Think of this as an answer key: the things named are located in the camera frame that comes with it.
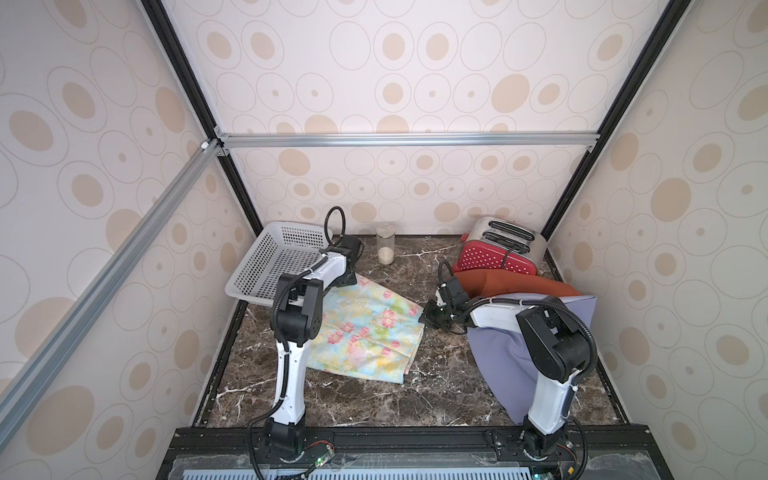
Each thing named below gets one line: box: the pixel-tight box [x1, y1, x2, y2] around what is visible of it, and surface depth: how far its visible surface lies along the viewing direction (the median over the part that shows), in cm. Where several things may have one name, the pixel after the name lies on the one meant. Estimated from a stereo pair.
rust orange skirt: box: [453, 270, 582, 298], surface depth 94 cm
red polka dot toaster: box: [454, 217, 548, 275], surface depth 97 cm
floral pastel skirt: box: [306, 274, 425, 384], surface depth 94 cm
